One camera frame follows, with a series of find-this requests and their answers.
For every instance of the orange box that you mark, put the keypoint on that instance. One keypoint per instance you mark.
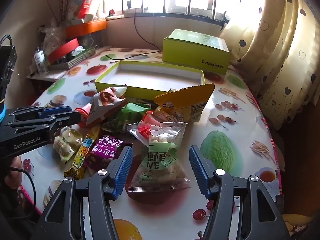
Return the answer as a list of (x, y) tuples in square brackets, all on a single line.
[(87, 27)]

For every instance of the heart print curtain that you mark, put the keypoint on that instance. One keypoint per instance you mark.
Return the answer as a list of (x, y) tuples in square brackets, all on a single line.
[(275, 42)]

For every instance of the clear plastic bag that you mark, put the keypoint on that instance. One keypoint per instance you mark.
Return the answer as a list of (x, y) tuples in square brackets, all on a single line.
[(52, 35)]

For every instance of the beige snack packet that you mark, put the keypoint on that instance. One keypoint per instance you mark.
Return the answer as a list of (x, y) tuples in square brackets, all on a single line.
[(66, 142)]

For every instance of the gold snack bar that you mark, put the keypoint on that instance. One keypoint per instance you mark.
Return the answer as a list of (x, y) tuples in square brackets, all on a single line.
[(82, 155)]

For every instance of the brown white snack bag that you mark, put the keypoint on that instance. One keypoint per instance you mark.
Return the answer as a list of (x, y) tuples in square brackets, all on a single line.
[(107, 102)]

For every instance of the red lid jelly cup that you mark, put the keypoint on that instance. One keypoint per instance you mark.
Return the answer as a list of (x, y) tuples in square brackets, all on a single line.
[(147, 127), (83, 112)]

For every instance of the purple snack packet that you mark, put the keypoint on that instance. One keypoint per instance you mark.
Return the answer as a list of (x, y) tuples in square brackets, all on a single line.
[(107, 150)]

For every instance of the wooden cabinet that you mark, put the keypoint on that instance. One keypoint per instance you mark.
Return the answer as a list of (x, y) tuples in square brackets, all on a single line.
[(300, 155)]

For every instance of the striped box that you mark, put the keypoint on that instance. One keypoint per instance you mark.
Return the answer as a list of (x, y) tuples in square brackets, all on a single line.
[(80, 57)]

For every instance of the white bottle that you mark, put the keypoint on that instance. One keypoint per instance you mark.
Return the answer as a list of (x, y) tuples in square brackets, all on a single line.
[(40, 62)]

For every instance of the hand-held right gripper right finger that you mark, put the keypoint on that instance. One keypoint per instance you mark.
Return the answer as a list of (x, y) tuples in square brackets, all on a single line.
[(197, 170)]

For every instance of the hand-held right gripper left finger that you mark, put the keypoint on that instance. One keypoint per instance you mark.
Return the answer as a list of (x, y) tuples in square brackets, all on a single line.
[(123, 170)]

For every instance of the yellow-green box tray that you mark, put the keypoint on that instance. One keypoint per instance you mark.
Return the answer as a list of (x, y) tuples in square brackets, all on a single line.
[(150, 90)]

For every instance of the yellow snack bag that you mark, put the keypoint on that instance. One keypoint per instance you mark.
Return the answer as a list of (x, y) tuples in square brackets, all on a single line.
[(190, 105)]

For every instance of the yellow cloth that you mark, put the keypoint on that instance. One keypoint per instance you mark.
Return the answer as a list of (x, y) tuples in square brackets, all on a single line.
[(297, 222)]

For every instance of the closed yellow-green gift box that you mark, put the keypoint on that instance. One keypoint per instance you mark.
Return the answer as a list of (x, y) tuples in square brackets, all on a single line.
[(195, 57)]

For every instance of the clear snack bag green label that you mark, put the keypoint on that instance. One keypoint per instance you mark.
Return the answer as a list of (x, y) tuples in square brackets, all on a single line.
[(157, 160)]

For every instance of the red textured box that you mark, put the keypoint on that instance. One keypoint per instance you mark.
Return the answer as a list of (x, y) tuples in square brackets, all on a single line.
[(62, 50)]

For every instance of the fruit printed tablecloth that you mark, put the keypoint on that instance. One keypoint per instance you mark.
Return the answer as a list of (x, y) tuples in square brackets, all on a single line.
[(237, 135)]

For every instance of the white crumpled paper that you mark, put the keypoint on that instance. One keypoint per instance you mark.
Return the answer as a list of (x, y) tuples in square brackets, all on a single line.
[(78, 50)]

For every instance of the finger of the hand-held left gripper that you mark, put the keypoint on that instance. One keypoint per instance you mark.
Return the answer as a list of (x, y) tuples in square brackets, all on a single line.
[(67, 118), (55, 111)]

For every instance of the dried branches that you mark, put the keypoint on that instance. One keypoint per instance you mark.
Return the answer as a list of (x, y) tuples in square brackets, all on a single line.
[(60, 2)]

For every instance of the green snack packet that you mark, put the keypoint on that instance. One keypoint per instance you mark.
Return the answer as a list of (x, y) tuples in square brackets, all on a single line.
[(125, 117)]

